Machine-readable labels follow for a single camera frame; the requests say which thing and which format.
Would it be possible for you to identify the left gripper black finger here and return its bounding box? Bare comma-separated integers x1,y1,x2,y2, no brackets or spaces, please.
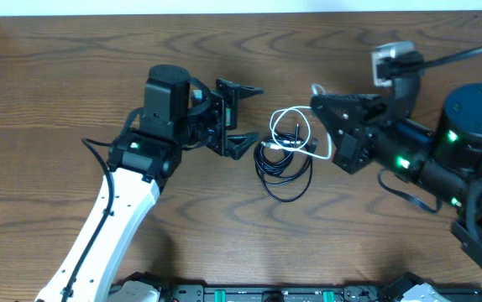
223,132,260,160
216,79,264,100

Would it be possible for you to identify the black USB cable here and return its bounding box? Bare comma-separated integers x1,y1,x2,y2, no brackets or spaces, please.
253,123,320,203

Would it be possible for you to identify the white USB cable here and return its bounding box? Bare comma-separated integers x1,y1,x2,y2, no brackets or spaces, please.
260,82,334,161

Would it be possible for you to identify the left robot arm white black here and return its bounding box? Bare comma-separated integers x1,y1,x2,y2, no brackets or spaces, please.
36,65,262,301

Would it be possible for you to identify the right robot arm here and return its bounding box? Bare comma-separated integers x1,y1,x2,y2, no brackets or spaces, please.
311,74,482,268

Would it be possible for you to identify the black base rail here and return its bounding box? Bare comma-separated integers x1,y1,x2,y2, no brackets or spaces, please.
106,271,482,302

